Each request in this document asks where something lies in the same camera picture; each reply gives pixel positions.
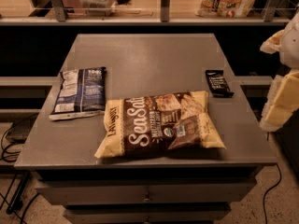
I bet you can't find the blue chip bag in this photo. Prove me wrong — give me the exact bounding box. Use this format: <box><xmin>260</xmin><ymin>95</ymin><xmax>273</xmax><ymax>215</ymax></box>
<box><xmin>49</xmin><ymin>67</ymin><xmax>106</xmax><ymax>121</ymax></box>

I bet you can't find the colourful snack bag on shelf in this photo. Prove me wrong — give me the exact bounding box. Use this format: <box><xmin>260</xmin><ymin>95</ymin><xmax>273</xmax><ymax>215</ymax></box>
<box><xmin>195</xmin><ymin>0</ymin><xmax>255</xmax><ymax>18</ymax></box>

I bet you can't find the black cable right floor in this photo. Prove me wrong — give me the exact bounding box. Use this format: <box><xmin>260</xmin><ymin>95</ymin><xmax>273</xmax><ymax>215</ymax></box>
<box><xmin>262</xmin><ymin>163</ymin><xmax>283</xmax><ymax>224</ymax></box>

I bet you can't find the yellow brown sea salt chip bag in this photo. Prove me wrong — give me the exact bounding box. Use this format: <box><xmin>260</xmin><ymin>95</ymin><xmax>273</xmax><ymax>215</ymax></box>
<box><xmin>95</xmin><ymin>91</ymin><xmax>224</xmax><ymax>158</ymax></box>

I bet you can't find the black cables left floor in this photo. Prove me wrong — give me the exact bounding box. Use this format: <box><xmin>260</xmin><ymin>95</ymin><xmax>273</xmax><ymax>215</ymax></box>
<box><xmin>0</xmin><ymin>113</ymin><xmax>41</xmax><ymax>224</ymax></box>

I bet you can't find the black rxbar chocolate bar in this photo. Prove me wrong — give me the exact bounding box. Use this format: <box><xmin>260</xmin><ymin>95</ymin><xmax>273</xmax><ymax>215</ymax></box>
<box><xmin>205</xmin><ymin>70</ymin><xmax>234</xmax><ymax>98</ymax></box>

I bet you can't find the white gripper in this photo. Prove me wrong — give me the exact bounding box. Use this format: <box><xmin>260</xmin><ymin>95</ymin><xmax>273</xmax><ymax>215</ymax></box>
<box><xmin>260</xmin><ymin>13</ymin><xmax>299</xmax><ymax>132</ymax></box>

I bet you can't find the clear plastic container on shelf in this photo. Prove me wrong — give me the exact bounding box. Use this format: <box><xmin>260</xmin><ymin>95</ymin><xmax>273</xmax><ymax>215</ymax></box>
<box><xmin>80</xmin><ymin>0</ymin><xmax>115</xmax><ymax>17</ymax></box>

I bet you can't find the black device on left floor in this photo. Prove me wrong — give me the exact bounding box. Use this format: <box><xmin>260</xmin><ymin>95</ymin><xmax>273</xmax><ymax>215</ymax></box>
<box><xmin>6</xmin><ymin>119</ymin><xmax>34</xmax><ymax>144</ymax></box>

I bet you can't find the metal shelf rail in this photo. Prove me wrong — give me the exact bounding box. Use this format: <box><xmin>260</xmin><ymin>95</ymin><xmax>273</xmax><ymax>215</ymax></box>
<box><xmin>0</xmin><ymin>0</ymin><xmax>298</xmax><ymax>26</ymax></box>

